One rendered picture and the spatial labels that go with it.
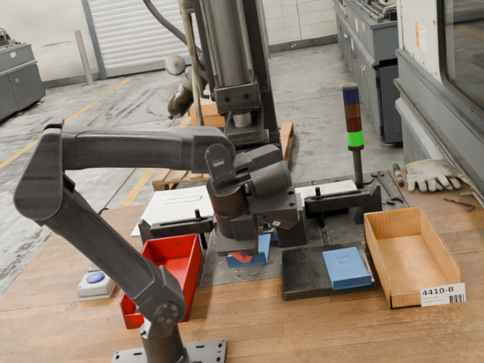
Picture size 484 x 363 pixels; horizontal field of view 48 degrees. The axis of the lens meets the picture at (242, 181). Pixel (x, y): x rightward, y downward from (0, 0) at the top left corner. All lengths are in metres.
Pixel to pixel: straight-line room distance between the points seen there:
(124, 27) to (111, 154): 10.07
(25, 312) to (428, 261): 0.83
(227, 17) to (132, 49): 9.75
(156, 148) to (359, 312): 0.47
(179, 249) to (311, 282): 0.34
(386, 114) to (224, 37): 3.29
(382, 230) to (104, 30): 9.99
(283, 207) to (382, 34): 3.41
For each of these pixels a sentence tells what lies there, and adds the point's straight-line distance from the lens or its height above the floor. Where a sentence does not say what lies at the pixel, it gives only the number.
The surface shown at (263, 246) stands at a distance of 1.06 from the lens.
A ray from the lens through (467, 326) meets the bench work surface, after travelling 0.98.
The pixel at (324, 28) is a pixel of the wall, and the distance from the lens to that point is 10.39.
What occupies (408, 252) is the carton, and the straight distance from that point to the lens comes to 1.16.
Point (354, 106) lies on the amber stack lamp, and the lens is 1.32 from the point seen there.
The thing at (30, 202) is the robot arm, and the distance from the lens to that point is 0.79.
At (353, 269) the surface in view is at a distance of 1.08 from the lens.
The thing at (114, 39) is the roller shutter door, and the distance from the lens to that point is 10.92.
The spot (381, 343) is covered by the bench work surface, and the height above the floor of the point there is 0.90.
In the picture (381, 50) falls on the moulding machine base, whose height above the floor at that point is 0.79.
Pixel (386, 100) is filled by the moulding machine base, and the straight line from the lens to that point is 4.29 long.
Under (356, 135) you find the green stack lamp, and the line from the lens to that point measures 1.34.
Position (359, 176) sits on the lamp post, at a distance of 1.39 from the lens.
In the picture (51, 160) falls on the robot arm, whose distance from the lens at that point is 0.77.
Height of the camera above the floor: 1.48
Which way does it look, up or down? 21 degrees down
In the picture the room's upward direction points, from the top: 10 degrees counter-clockwise
